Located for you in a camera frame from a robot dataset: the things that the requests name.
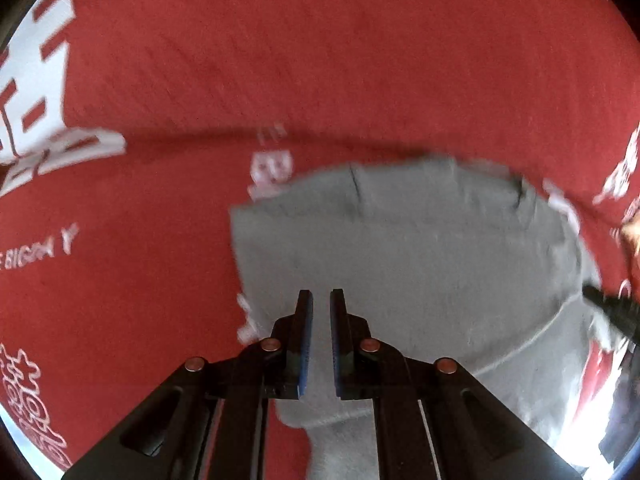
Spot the grey small garment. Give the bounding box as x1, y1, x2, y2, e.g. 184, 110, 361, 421
231, 158, 620, 479

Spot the red blanket with white print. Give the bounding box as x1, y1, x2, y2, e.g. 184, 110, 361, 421
1, 0, 639, 479

